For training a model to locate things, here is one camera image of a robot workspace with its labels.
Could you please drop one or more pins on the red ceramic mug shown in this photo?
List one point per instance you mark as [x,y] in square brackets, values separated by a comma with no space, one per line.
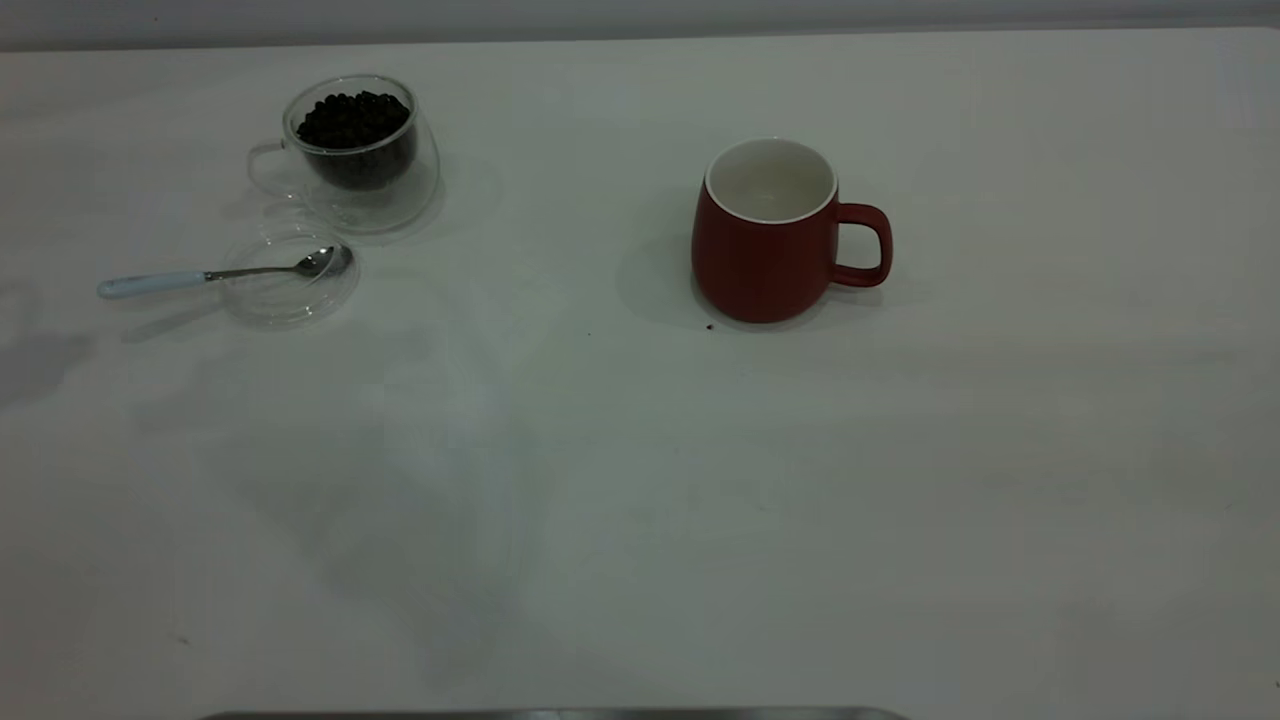
[760,265]

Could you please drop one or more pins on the clear glass cup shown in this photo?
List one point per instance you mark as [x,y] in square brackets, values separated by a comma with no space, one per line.
[395,205]

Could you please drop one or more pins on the dark coffee beans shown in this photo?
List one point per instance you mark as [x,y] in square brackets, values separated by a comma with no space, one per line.
[355,125]

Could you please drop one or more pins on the clear glass lid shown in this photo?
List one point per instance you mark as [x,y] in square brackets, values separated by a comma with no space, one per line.
[270,302]

